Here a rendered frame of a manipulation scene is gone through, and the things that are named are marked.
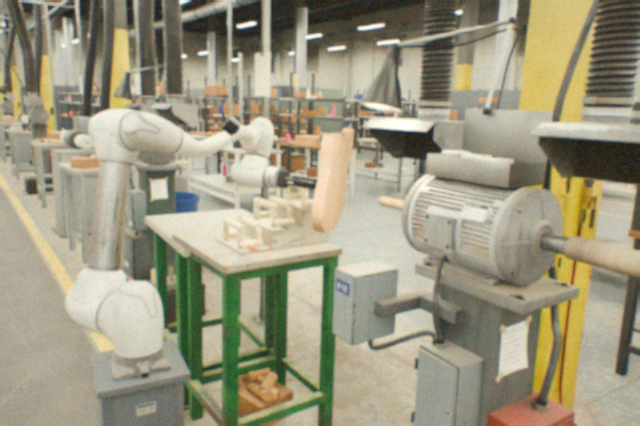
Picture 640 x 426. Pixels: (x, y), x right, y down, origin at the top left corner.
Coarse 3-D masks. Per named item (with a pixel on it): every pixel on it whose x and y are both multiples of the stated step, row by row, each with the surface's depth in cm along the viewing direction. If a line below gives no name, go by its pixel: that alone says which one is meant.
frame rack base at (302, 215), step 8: (296, 200) 259; (280, 208) 255; (296, 208) 242; (304, 208) 240; (280, 216) 255; (296, 216) 243; (304, 216) 238; (296, 224) 243; (304, 224) 239; (304, 232) 240; (312, 232) 242; (320, 232) 245; (328, 232) 247; (304, 240) 240; (312, 240) 243; (320, 240) 245; (328, 240) 248
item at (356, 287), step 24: (360, 264) 152; (384, 264) 152; (336, 288) 148; (360, 288) 142; (384, 288) 147; (336, 312) 149; (360, 312) 144; (360, 336) 146; (384, 336) 151; (408, 336) 148; (432, 336) 144
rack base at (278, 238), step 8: (264, 224) 241; (248, 232) 250; (264, 232) 236; (272, 232) 230; (280, 232) 233; (288, 232) 235; (296, 232) 237; (264, 240) 237; (272, 240) 231; (280, 240) 233; (288, 240) 236; (296, 240) 238; (272, 248) 232; (280, 248) 234; (288, 248) 237
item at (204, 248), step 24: (192, 240) 245; (216, 240) 246; (216, 264) 214; (240, 264) 211; (264, 264) 217; (288, 264) 225; (312, 264) 233; (216, 360) 281; (240, 360) 286; (288, 360) 283; (192, 384) 257; (312, 384) 260; (216, 408) 237; (288, 408) 240
